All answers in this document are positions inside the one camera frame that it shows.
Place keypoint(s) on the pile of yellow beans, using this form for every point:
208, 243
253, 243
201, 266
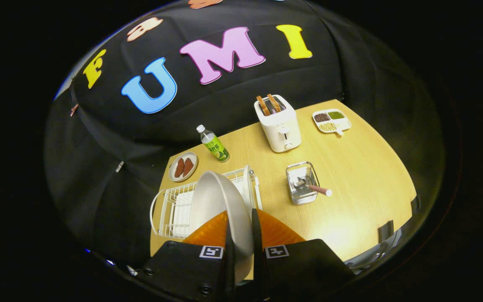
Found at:
327, 126

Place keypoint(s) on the black backdrop cloth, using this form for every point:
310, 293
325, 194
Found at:
224, 96

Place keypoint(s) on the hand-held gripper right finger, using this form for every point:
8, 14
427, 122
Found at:
300, 268

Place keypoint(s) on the metal clip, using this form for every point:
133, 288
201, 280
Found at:
119, 166

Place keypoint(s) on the white toaster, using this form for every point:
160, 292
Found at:
281, 134

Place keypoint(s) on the white divided snack tray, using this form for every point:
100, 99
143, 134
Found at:
344, 125

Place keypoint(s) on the pile of green beans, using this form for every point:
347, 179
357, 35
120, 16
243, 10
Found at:
336, 115

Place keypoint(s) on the pile of dark red beans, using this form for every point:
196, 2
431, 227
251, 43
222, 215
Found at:
321, 117

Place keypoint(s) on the small grey saucer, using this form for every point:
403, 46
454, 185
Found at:
173, 174

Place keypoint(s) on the green label drink bottle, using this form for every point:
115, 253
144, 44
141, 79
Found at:
215, 147

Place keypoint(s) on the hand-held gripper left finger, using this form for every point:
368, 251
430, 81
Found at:
191, 268

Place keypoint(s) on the white plate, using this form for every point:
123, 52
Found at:
216, 197

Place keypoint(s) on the brown sausage piece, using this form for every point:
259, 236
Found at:
179, 167
188, 166

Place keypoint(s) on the wooden clothes clip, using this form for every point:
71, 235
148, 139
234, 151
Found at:
74, 110

